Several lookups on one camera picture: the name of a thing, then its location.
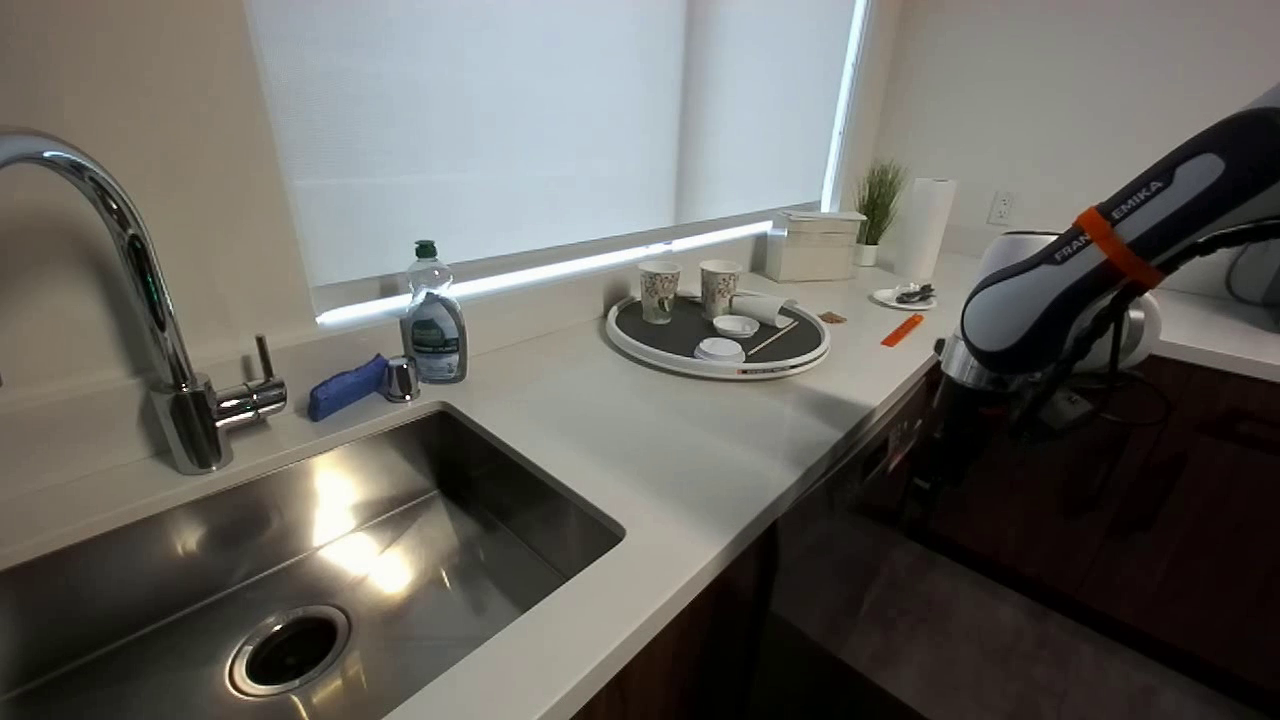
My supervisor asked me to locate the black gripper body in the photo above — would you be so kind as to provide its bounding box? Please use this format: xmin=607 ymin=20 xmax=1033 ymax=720
xmin=923 ymin=371 xmax=1029 ymax=473

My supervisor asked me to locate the stainless steel dishwasher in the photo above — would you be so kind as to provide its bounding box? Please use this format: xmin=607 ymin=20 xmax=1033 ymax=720
xmin=759 ymin=362 xmax=945 ymax=645

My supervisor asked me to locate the orange flat strip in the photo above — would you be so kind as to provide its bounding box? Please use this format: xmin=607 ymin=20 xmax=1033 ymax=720
xmin=876 ymin=311 xmax=927 ymax=352

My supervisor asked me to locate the white paper towel roll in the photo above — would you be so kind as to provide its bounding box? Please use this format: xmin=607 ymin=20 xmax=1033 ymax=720
xmin=883 ymin=170 xmax=961 ymax=287

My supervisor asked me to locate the wooden chopstick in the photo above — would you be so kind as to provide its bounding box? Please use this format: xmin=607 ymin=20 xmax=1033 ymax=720
xmin=742 ymin=317 xmax=804 ymax=358

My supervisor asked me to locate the white folded napkin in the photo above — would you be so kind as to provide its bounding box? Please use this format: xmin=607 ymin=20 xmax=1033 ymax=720
xmin=728 ymin=287 xmax=811 ymax=331

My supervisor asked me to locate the white lidded container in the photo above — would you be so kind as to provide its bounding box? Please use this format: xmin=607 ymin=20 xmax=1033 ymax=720
xmin=759 ymin=206 xmax=868 ymax=282

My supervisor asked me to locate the small green potted plant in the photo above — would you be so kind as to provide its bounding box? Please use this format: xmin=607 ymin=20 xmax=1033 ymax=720
xmin=853 ymin=160 xmax=908 ymax=267

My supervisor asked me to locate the patterned paper cup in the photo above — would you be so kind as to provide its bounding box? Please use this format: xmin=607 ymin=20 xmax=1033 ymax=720
xmin=696 ymin=257 xmax=749 ymax=318
xmin=636 ymin=257 xmax=685 ymax=327

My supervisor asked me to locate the round black white tray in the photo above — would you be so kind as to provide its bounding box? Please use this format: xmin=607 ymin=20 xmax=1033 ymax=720
xmin=598 ymin=287 xmax=834 ymax=384

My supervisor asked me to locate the clear dish soap bottle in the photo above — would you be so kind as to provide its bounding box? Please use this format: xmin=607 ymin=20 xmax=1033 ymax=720
xmin=396 ymin=236 xmax=471 ymax=388

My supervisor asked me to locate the white window blind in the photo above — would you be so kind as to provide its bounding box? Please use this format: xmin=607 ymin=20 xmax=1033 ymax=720
xmin=241 ymin=0 xmax=870 ymax=290

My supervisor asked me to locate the blue dish brush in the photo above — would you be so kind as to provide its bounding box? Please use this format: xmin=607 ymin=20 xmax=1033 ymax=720
xmin=304 ymin=347 xmax=418 ymax=423

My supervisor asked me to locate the stainless steel sink basin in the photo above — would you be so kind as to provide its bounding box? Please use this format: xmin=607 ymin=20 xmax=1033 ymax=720
xmin=0 ymin=399 xmax=633 ymax=720

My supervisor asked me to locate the chrome kitchen faucet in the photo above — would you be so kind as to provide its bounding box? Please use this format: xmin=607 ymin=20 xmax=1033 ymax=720
xmin=0 ymin=129 xmax=292 ymax=474

